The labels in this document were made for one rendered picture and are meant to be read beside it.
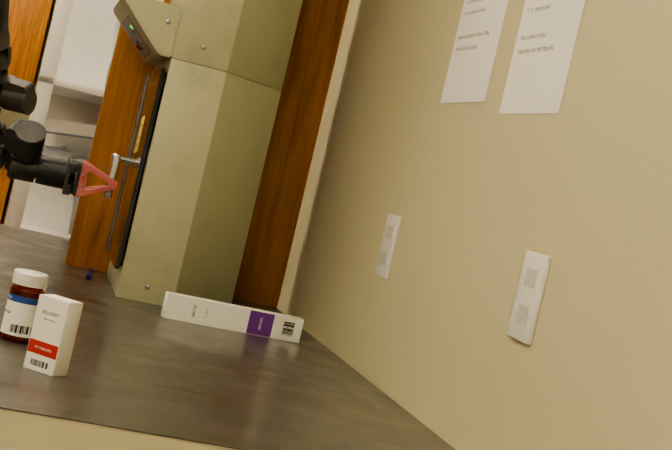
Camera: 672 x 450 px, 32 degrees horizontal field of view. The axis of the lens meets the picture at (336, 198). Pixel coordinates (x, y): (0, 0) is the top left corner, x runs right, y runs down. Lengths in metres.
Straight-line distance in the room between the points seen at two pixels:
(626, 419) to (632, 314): 0.11
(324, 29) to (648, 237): 1.55
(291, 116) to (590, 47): 1.27
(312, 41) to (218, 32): 0.46
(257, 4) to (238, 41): 0.09
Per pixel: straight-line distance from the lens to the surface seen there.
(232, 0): 2.33
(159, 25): 2.31
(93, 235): 2.68
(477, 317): 1.69
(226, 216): 2.40
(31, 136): 2.27
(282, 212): 2.72
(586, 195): 1.47
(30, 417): 1.29
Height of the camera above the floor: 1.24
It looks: level
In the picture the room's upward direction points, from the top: 13 degrees clockwise
